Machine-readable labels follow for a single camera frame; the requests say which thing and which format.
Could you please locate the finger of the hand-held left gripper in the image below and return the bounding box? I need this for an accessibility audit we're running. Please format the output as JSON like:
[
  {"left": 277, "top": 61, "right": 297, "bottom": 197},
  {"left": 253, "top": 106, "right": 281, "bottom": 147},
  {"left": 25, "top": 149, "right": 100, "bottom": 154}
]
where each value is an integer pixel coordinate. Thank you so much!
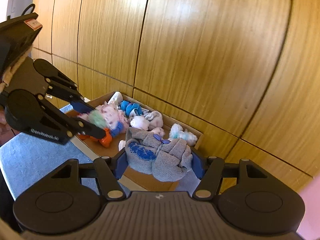
[
  {"left": 47, "top": 67, "right": 95, "bottom": 114},
  {"left": 30, "top": 97, "right": 107, "bottom": 145}
]

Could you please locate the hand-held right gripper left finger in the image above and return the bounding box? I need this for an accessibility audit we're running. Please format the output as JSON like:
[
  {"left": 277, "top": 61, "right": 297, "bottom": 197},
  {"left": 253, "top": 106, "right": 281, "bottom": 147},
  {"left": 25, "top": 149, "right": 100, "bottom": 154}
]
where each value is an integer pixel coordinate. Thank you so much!
[{"left": 44, "top": 151, "right": 128, "bottom": 201}]

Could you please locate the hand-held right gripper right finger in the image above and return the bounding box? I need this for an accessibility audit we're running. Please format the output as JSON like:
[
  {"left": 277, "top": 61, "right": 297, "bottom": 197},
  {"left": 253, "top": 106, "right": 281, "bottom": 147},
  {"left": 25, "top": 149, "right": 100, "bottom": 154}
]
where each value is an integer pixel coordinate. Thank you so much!
[{"left": 192, "top": 153, "right": 274, "bottom": 201}]

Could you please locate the orange sock bundle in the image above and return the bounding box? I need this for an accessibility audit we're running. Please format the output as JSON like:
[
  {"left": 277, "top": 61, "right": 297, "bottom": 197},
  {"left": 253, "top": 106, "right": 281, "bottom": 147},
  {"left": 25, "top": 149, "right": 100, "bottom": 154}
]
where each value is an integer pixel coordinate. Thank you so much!
[{"left": 79, "top": 127, "right": 112, "bottom": 148}]

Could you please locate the cardboard box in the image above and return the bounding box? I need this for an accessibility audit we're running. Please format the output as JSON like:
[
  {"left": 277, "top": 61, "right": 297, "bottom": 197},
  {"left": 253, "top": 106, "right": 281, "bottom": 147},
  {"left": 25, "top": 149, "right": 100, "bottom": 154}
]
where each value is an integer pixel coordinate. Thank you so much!
[{"left": 65, "top": 91, "right": 205, "bottom": 193}]

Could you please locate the pink fluffy sock bundle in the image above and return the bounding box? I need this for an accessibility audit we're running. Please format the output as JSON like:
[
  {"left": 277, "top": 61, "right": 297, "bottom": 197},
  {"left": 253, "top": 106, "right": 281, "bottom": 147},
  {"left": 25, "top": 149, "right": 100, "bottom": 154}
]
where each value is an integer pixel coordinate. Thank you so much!
[{"left": 110, "top": 122, "right": 127, "bottom": 138}]

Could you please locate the whitish pink sock bundle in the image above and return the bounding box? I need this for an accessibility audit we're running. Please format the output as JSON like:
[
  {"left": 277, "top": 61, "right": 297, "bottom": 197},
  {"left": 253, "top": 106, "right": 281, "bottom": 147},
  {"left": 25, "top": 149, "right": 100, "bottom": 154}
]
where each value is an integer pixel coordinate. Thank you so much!
[{"left": 108, "top": 92, "right": 123, "bottom": 103}]

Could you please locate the white fluffy teal-banded sock bundle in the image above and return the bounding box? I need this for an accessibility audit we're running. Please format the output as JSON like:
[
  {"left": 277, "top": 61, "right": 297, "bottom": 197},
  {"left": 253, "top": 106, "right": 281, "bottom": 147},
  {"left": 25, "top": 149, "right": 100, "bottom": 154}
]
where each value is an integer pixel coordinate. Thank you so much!
[{"left": 169, "top": 123, "right": 198, "bottom": 147}]

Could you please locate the pale pink sock bundle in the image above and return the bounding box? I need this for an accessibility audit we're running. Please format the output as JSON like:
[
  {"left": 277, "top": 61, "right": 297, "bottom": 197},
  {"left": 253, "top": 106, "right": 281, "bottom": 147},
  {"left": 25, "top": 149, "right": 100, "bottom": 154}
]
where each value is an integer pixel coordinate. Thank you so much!
[{"left": 149, "top": 127, "right": 165, "bottom": 137}]

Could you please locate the grey beige sock bundle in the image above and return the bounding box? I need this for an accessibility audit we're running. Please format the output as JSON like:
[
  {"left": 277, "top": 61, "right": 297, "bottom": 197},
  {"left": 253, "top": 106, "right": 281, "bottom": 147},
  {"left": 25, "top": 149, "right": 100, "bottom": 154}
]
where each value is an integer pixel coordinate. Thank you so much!
[{"left": 142, "top": 111, "right": 164, "bottom": 130}]

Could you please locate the blue towel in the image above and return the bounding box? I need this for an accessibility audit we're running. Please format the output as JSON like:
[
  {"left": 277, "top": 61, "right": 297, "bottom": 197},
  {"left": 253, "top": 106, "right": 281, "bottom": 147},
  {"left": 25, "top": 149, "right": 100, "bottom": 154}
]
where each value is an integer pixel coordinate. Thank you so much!
[{"left": 0, "top": 104, "right": 200, "bottom": 198}]

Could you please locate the wooden wardrobe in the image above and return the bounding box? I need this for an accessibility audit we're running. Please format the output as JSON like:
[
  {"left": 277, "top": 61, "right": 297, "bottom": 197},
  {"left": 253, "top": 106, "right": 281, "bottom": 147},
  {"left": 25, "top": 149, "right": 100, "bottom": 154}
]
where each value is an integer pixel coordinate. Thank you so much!
[{"left": 32, "top": 0, "right": 320, "bottom": 200}]

